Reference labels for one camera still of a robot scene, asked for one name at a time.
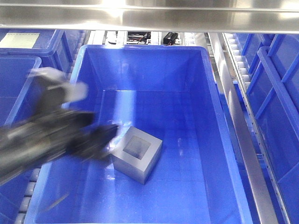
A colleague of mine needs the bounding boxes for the blue bin with paper label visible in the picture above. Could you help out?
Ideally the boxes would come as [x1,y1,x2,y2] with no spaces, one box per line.
[0,28,82,73]

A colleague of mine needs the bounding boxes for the large blue target bin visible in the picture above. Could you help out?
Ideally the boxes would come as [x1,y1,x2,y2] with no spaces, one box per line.
[24,45,253,224]

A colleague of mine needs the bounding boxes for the gray hollow cube base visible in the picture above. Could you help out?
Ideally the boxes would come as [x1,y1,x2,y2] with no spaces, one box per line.
[111,126,163,184]

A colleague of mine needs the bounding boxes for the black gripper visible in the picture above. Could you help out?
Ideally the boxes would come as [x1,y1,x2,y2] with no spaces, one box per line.
[30,109,119,163]

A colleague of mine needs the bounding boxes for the blue bin right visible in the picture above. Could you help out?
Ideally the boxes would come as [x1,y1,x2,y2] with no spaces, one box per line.
[231,33,299,224]

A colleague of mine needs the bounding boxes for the black electronic box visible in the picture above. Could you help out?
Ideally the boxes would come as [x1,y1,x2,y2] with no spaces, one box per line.
[163,32,178,45]

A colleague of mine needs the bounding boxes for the stainless steel shelf rack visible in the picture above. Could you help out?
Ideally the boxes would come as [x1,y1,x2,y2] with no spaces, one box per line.
[0,0,299,34]

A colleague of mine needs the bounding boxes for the steel roller conveyor rail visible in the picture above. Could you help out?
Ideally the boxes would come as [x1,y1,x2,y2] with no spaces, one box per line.
[208,33,290,224]

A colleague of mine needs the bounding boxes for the blue bin left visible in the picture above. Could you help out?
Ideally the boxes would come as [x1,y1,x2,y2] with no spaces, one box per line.
[0,55,42,224]

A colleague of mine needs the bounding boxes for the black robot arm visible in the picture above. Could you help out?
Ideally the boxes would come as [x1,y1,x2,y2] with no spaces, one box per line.
[0,109,119,184]

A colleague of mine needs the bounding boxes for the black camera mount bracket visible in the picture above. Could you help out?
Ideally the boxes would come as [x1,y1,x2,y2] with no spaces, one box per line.
[29,67,89,116]

